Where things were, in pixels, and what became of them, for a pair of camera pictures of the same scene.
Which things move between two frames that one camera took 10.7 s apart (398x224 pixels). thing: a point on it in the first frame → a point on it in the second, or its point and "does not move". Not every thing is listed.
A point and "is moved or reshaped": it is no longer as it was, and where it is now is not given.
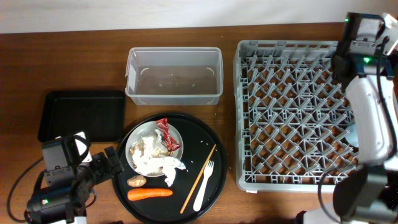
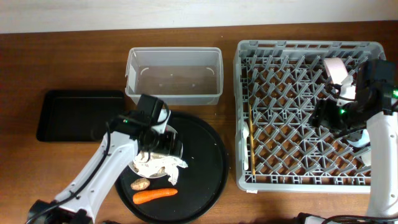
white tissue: (151, 160) does not move
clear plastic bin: (175, 76) does not move
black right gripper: (391, 58) → (322, 114)
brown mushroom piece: (137, 181) is moved or reshaped
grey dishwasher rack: (293, 122) does not move
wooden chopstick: (198, 179) → (252, 141)
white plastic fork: (207, 172) → (245, 131)
